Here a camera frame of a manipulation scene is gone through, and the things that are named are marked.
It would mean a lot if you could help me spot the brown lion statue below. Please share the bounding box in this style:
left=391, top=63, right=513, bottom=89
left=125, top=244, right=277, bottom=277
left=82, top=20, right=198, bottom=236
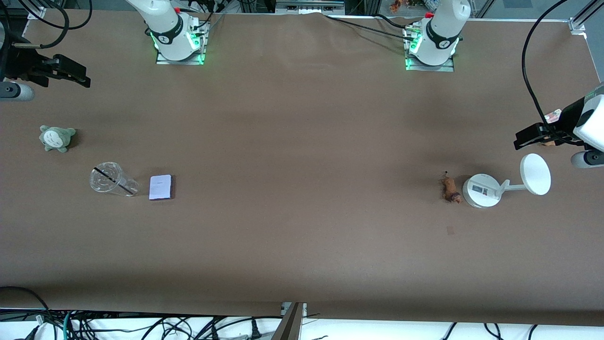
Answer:
left=441, top=171, right=462, bottom=204

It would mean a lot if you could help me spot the grey green plush toy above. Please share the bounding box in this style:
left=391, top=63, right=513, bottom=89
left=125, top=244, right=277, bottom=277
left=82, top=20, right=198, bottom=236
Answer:
left=39, top=125, right=76, bottom=153

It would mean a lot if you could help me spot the white round desk lamp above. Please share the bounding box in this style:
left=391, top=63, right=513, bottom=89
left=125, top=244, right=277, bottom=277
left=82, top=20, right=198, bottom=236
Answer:
left=461, top=153, right=552, bottom=209

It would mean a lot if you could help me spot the clear plastic cup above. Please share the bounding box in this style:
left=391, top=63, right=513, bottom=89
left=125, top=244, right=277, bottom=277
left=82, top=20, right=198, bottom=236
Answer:
left=90, top=162, right=139, bottom=197

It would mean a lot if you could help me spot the black straw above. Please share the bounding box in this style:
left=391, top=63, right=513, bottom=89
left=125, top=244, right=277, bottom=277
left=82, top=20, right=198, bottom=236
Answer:
left=94, top=167, right=135, bottom=196

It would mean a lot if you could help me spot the silver metal box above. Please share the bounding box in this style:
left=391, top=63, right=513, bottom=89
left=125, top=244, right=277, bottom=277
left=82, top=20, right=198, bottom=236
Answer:
left=275, top=0, right=346, bottom=15

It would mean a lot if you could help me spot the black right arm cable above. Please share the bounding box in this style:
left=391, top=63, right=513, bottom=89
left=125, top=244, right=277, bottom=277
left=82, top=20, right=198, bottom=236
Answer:
left=13, top=0, right=93, bottom=50

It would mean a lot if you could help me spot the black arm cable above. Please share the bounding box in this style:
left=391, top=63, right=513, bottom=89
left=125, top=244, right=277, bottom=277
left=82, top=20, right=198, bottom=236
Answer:
left=13, top=0, right=93, bottom=50
left=522, top=0, right=586, bottom=145

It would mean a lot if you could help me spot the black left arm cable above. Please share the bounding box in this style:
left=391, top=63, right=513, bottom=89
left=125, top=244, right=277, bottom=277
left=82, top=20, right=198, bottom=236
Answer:
left=522, top=0, right=586, bottom=145

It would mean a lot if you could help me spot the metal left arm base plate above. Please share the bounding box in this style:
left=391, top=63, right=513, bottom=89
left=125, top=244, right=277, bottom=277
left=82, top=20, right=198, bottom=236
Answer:
left=404, top=26, right=455, bottom=72

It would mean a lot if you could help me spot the black cable on table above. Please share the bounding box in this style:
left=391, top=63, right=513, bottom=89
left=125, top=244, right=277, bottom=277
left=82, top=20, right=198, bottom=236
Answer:
left=323, top=13, right=418, bottom=43

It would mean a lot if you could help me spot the black looped floor cable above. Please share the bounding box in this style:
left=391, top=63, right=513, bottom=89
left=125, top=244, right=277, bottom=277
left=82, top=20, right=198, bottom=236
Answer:
left=0, top=286, right=51, bottom=331

